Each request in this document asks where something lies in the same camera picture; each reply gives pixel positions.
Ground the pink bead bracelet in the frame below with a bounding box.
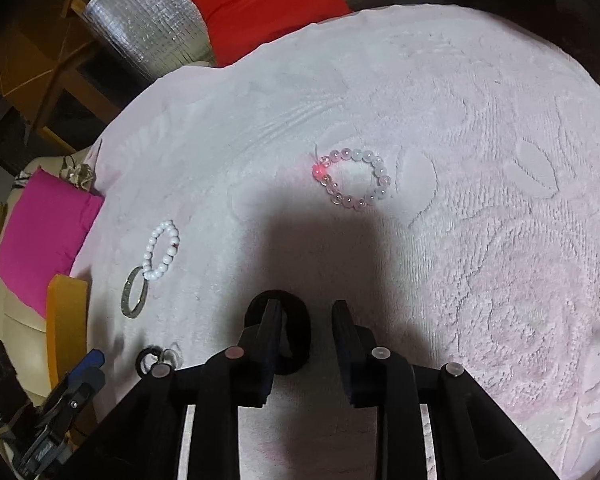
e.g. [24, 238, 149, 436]
[311, 144, 394, 210]

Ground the orange cardboard box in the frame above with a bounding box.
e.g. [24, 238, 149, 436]
[46, 274, 88, 388]

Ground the cream leather headboard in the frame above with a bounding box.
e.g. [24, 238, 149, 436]
[0, 154, 102, 411]

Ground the magenta cushion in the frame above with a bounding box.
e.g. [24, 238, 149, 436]
[0, 168, 104, 318]

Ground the beige crumpled cloth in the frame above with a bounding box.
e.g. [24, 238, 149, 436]
[59, 154, 97, 192]

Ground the wooden cabinet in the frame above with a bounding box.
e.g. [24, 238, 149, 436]
[0, 0, 137, 172]

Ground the red cushion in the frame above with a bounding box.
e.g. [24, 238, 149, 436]
[190, 0, 350, 67]

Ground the silver foil insulation panel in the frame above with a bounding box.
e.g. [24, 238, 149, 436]
[83, 0, 389, 80]

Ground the white bead bracelet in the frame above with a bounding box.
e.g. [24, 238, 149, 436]
[140, 219, 182, 282]

